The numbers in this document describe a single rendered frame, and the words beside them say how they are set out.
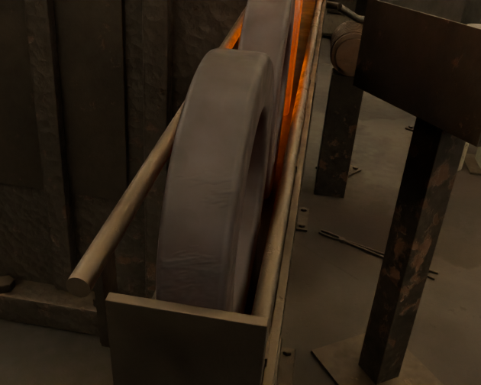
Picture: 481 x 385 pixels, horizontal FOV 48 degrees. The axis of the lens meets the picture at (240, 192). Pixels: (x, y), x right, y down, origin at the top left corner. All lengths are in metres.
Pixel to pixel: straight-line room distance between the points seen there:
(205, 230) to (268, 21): 0.22
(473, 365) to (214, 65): 1.12
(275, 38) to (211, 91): 0.16
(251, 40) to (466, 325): 1.11
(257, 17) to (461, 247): 1.37
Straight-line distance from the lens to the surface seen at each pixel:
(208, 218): 0.24
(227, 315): 0.25
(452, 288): 1.52
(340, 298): 1.38
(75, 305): 1.21
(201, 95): 0.26
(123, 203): 0.31
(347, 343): 1.25
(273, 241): 0.37
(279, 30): 0.41
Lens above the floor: 0.83
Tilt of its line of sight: 28 degrees down
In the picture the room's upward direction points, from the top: 5 degrees clockwise
